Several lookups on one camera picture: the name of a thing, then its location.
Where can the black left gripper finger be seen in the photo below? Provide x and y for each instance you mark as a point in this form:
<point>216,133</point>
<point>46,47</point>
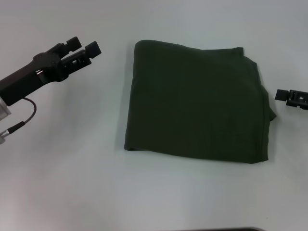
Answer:
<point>68,45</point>
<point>81,56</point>

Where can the dark rounded robot base edge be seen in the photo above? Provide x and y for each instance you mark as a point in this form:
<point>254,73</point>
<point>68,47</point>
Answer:
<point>231,229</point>

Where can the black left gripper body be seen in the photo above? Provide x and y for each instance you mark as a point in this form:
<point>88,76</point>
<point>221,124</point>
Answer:
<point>29,74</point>

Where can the dark green printed t-shirt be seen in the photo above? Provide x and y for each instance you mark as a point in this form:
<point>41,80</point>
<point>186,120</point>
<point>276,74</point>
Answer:
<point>197,103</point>

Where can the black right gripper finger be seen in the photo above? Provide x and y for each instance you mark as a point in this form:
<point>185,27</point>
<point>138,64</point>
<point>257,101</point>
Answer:
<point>288,96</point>

